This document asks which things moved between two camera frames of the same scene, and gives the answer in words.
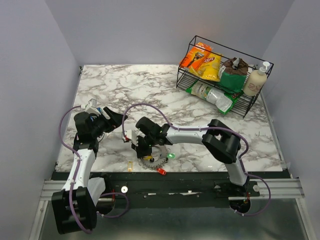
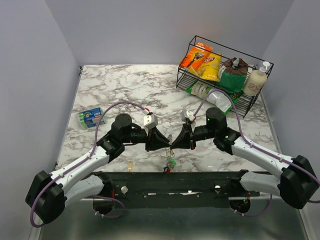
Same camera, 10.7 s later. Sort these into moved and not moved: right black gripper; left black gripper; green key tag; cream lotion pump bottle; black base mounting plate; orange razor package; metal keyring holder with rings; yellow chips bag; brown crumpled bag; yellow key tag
Moved: right black gripper; green key tag; metal keyring holder with rings; left black gripper
Not moved: yellow chips bag; black base mounting plate; cream lotion pump bottle; orange razor package; brown crumpled bag; yellow key tag
